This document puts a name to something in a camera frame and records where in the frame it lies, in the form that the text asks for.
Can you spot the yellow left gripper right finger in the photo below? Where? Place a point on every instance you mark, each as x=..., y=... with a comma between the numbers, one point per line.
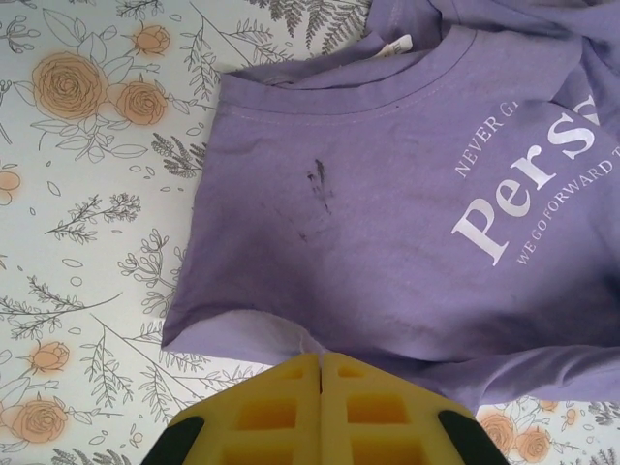
x=382, y=426

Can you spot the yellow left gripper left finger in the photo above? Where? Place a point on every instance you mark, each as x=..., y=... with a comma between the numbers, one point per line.
x=261, y=426

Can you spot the purple printed t-shirt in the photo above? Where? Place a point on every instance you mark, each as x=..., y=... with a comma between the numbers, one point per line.
x=387, y=218

